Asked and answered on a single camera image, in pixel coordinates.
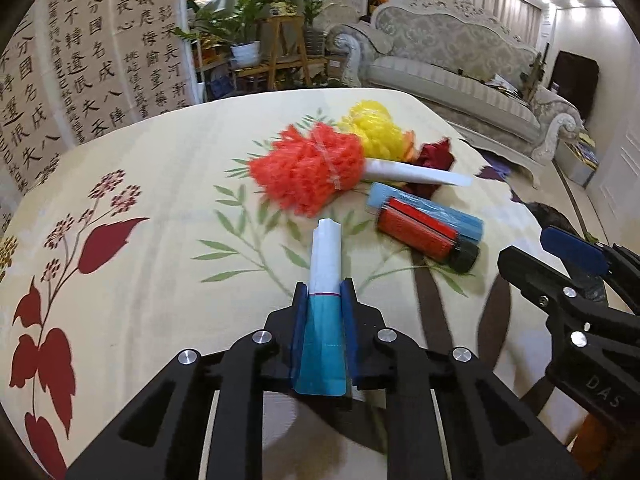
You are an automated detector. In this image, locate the leafy plant in white pot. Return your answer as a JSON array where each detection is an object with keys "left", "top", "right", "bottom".
[{"left": 172, "top": 0, "right": 281, "bottom": 68}]

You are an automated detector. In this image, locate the light blue packet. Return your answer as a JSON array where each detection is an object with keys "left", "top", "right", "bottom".
[{"left": 366, "top": 182, "right": 485, "bottom": 241}]

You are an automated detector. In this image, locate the wooden plant stand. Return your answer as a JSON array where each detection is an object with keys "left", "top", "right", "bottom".
[{"left": 232, "top": 15, "right": 328, "bottom": 92}]

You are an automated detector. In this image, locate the toy rifle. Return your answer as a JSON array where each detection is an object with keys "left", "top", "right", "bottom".
[{"left": 520, "top": 42, "right": 551, "bottom": 98}]

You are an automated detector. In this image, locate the dark red wrapper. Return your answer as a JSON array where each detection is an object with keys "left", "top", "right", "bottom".
[{"left": 400, "top": 140, "right": 457, "bottom": 198}]

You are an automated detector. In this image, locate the yellow foam fruit net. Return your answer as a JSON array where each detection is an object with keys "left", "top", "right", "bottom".
[{"left": 337, "top": 101, "right": 406, "bottom": 161}]

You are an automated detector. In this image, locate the ornate grey white sofa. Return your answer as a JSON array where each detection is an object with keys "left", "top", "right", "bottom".
[{"left": 327, "top": 0, "right": 583, "bottom": 191}]

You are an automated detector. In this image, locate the large calligraphy scroll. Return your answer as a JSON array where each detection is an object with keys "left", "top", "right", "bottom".
[{"left": 45, "top": 0, "right": 193, "bottom": 145}]

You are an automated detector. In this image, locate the white storage box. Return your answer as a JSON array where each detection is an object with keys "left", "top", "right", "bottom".
[{"left": 562, "top": 132, "right": 601, "bottom": 188}]

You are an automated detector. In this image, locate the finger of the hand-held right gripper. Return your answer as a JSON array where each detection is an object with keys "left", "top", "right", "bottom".
[
  {"left": 541, "top": 226, "right": 640, "bottom": 286},
  {"left": 497, "top": 245, "right": 640, "bottom": 350}
]

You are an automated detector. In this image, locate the person's right forearm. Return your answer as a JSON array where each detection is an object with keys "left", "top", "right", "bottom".
[{"left": 570, "top": 409, "right": 617, "bottom": 461}]

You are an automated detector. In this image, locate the white pleated curtain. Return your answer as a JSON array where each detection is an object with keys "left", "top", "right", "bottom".
[{"left": 380, "top": 0, "right": 543, "bottom": 51}]

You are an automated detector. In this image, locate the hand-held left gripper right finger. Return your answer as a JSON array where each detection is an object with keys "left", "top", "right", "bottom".
[{"left": 340, "top": 277, "right": 586, "bottom": 480}]

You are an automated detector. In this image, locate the red bottle with black cap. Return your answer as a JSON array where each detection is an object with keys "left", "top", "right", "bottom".
[{"left": 376, "top": 197, "right": 480, "bottom": 275}]

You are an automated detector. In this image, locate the floral tablecloth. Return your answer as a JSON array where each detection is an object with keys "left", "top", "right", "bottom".
[{"left": 0, "top": 87, "right": 633, "bottom": 480}]

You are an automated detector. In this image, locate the white panelled door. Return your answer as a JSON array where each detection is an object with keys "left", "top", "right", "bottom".
[{"left": 586, "top": 105, "right": 640, "bottom": 221}]

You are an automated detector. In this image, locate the tall plant in dark pot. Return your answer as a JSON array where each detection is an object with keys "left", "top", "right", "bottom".
[{"left": 295, "top": 0, "right": 342, "bottom": 56}]

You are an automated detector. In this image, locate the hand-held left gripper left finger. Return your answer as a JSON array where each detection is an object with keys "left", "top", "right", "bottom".
[{"left": 65, "top": 282, "right": 308, "bottom": 480}]

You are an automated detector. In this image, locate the pile of papers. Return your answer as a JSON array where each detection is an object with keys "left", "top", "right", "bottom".
[{"left": 487, "top": 74, "right": 523, "bottom": 98}]

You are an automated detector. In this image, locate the white paper cone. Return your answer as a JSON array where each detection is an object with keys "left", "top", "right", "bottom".
[{"left": 362, "top": 156, "right": 473, "bottom": 188}]

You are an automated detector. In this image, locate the teal and white packet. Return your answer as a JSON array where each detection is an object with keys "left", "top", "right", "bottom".
[{"left": 291, "top": 218, "right": 348, "bottom": 397}]

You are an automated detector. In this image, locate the red foam fruit net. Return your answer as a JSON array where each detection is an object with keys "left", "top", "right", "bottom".
[{"left": 248, "top": 122, "right": 371, "bottom": 216}]

